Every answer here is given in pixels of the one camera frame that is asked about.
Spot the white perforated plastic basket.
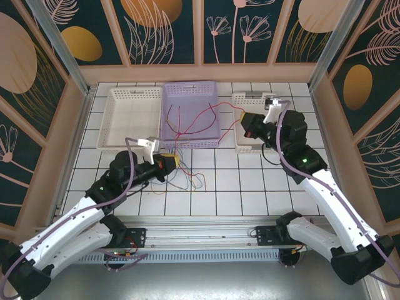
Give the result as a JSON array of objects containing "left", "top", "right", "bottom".
[{"left": 97, "top": 87, "right": 164, "bottom": 156}]

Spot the purple perforated plastic basket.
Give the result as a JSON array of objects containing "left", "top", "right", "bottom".
[{"left": 159, "top": 81, "right": 222, "bottom": 150}]

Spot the grey slotted cable duct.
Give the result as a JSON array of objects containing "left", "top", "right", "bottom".
[{"left": 73, "top": 249, "right": 284, "bottom": 264}]

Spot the aluminium frame post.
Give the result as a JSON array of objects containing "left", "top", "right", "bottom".
[
  {"left": 26, "top": 0, "right": 94, "bottom": 94},
  {"left": 308, "top": 0, "right": 366, "bottom": 91}
]

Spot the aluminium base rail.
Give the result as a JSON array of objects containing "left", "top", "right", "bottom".
[{"left": 121, "top": 214, "right": 313, "bottom": 251}]

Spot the white basket with grey handle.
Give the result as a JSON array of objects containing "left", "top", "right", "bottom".
[{"left": 231, "top": 91, "right": 282, "bottom": 156}]

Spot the aluminium side rail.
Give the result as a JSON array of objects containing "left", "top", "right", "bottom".
[
  {"left": 54, "top": 87, "right": 94, "bottom": 217},
  {"left": 309, "top": 87, "right": 356, "bottom": 219}
]

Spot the thin red cable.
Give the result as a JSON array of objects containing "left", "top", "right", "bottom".
[
  {"left": 176, "top": 101, "right": 246, "bottom": 148},
  {"left": 165, "top": 105, "right": 188, "bottom": 141}
]

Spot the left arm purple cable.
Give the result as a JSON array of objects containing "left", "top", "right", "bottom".
[{"left": 0, "top": 137, "right": 148, "bottom": 299}]

